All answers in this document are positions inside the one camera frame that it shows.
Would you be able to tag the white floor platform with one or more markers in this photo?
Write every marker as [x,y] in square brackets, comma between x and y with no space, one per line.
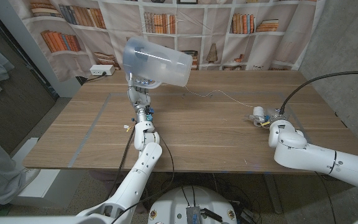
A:
[51,186]

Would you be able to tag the grey tape outline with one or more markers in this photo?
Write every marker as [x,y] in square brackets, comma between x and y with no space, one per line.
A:
[87,135]

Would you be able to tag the grey metal table leg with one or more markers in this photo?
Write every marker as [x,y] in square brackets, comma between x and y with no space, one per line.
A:
[273,193]

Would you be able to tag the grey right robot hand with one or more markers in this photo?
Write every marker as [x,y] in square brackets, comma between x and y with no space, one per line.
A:
[275,116]

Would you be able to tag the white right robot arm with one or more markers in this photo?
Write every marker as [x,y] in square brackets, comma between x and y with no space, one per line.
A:
[322,158]

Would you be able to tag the white power strip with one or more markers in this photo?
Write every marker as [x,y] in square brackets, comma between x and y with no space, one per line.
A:
[99,70]

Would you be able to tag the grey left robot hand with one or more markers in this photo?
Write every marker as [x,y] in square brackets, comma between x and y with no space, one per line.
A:
[141,99]

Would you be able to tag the printed bookshelf backdrop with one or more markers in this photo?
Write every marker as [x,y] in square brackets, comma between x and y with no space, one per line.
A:
[244,31]

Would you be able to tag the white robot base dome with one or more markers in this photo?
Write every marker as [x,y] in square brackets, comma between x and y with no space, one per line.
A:
[172,205]

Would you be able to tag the translucent pitcher with blue lid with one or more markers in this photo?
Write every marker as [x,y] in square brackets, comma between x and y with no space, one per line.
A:
[157,62]

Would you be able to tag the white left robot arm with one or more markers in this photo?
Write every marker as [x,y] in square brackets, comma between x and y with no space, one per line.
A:
[145,158]

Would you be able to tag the silver finned box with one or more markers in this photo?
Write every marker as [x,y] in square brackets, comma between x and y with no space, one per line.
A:
[193,215]

